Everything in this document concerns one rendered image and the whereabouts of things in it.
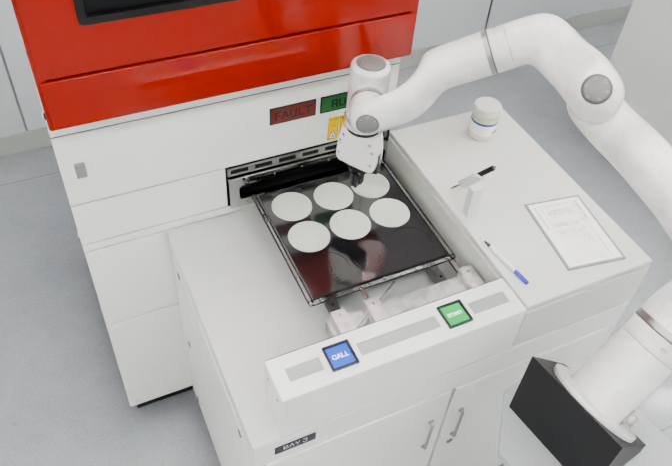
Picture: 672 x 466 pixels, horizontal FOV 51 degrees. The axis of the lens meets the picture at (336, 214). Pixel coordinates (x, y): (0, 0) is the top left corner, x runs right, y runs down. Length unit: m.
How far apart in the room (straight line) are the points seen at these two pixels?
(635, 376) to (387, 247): 0.61
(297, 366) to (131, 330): 0.79
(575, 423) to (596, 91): 0.60
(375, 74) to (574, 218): 0.61
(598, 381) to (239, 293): 0.79
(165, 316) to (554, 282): 1.07
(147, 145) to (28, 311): 1.31
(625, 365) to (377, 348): 0.46
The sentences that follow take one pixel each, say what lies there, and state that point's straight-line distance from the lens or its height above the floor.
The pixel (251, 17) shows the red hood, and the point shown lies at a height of 1.40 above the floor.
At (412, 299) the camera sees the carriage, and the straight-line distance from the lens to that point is 1.59.
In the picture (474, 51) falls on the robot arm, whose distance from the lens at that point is 1.43.
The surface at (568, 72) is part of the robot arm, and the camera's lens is 1.36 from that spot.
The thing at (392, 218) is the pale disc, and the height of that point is 0.90.
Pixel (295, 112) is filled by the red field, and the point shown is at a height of 1.10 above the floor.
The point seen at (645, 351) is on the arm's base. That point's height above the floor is 1.08.
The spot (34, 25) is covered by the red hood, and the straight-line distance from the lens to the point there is 1.35.
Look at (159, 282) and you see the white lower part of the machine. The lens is 1.94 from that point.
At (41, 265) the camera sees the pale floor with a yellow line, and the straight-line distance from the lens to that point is 2.92.
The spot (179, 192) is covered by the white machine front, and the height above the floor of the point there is 0.94.
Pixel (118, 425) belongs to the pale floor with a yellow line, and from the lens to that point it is 2.45.
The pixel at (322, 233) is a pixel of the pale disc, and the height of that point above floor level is 0.90.
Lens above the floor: 2.12
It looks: 45 degrees down
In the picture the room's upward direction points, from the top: 5 degrees clockwise
